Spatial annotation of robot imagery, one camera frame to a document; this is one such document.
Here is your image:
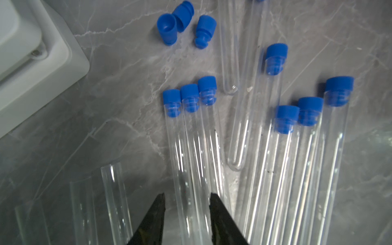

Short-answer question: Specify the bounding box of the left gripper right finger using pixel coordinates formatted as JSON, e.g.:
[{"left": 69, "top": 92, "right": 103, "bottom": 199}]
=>
[{"left": 209, "top": 193, "right": 249, "bottom": 245}]

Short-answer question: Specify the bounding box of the test tube group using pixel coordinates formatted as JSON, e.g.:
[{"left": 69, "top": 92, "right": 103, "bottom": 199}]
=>
[
  {"left": 249, "top": 105, "right": 300, "bottom": 245},
  {"left": 271, "top": 97, "right": 324, "bottom": 245},
  {"left": 299, "top": 76, "right": 354, "bottom": 245}
]

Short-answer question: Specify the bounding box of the white rectangular plastic box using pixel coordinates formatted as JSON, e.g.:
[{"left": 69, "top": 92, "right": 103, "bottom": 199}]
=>
[{"left": 1, "top": 1, "right": 90, "bottom": 135}]

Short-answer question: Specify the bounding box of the blue stopper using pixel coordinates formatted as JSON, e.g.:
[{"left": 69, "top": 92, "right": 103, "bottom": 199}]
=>
[
  {"left": 172, "top": 1, "right": 195, "bottom": 33},
  {"left": 157, "top": 13, "right": 178, "bottom": 46},
  {"left": 194, "top": 15, "right": 217, "bottom": 50}
]

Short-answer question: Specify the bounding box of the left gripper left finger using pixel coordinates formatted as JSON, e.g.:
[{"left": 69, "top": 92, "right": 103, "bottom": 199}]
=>
[{"left": 127, "top": 193, "right": 166, "bottom": 245}]

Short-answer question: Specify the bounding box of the open test tube without stopper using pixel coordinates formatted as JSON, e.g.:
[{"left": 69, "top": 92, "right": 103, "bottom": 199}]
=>
[{"left": 227, "top": 1, "right": 271, "bottom": 171}]

